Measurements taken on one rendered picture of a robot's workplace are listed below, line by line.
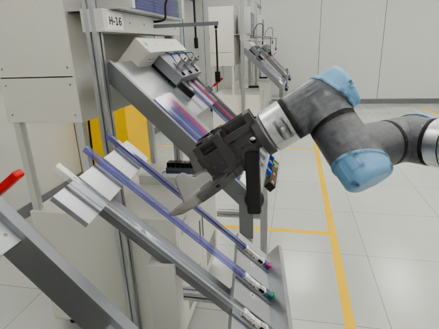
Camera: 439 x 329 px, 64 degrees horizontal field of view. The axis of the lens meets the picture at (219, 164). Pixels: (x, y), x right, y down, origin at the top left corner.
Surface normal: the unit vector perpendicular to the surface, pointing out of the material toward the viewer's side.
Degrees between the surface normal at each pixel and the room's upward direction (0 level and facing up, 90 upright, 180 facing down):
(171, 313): 90
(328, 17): 90
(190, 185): 73
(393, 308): 0
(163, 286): 90
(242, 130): 90
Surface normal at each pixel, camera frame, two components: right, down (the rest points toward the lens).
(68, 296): -0.20, 0.32
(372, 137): 0.34, -0.48
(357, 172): -0.65, -0.02
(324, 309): -0.04, -0.95
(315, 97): -0.46, -0.18
